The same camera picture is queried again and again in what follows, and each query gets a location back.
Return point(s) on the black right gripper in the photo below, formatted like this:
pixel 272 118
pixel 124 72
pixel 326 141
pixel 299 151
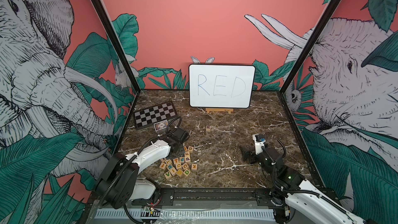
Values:
pixel 247 152

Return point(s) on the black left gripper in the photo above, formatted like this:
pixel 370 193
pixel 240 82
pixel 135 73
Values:
pixel 181 150

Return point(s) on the wooden block green D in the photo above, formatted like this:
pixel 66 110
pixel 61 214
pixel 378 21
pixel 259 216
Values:
pixel 187 172

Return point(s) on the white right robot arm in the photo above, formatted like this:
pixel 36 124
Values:
pixel 291 190

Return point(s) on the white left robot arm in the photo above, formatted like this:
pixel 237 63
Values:
pixel 118 183

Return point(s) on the playing card deck box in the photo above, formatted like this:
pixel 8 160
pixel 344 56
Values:
pixel 161 125

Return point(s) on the wooden block brown I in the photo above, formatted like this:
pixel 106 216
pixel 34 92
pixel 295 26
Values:
pixel 173 171

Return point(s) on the wooden block green V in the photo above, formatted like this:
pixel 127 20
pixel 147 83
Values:
pixel 168 175

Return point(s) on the black white chessboard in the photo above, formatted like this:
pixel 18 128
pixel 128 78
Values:
pixel 154 114

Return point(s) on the wooden easel stand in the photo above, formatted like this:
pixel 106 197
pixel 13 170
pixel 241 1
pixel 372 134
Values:
pixel 228 110

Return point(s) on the white dry-erase board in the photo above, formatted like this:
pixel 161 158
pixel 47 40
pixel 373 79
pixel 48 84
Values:
pixel 220 86

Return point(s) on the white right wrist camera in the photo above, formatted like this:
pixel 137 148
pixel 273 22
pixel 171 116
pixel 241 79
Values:
pixel 259 141

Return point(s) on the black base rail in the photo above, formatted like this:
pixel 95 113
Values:
pixel 170 196

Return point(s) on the white slotted cable duct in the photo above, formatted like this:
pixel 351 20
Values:
pixel 222 214

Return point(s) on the black enclosure frame post left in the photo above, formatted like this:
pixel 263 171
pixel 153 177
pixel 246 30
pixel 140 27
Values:
pixel 111 33

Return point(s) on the black enclosure frame post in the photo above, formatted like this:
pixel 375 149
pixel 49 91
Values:
pixel 111 33
pixel 317 31

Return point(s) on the black enclosure frame post right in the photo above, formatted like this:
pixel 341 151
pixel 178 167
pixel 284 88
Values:
pixel 317 31

